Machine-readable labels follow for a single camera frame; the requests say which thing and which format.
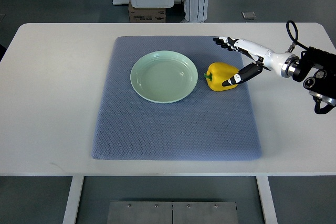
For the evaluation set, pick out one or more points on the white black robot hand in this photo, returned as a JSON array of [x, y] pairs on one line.
[[262, 58]]

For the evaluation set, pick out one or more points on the yellow bell pepper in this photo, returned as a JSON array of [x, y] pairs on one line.
[[219, 72]]

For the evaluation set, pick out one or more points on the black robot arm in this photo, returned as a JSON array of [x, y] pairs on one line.
[[316, 70]]

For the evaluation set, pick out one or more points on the grey floor outlet plate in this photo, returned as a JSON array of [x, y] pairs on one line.
[[249, 15]]

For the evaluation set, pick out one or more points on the light green plate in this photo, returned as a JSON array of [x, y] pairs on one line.
[[164, 76]]

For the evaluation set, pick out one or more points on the blue-grey textured mat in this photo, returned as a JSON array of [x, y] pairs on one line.
[[204, 126]]

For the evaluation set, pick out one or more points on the right white table leg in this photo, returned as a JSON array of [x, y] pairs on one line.
[[266, 200]]

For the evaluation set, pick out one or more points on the white table leg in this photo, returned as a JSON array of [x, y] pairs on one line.
[[266, 200], [73, 200]]

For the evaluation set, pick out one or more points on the brown cardboard box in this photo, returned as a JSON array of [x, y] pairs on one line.
[[146, 15]]

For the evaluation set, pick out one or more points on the left white table leg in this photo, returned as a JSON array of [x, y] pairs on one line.
[[73, 200]]

